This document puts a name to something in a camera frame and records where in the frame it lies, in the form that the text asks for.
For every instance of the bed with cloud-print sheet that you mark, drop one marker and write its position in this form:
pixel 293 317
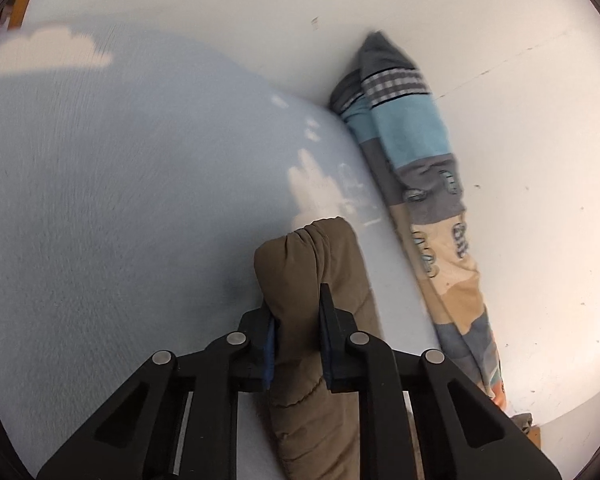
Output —
pixel 105 185

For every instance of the olive quilted jacket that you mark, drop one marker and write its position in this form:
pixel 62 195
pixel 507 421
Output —
pixel 300 305

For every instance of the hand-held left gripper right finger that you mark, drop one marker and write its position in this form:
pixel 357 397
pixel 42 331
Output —
pixel 325 350

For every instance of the striped patterned long cushion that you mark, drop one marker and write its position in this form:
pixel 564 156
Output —
pixel 405 125

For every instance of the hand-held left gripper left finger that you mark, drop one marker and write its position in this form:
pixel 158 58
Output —
pixel 268 355

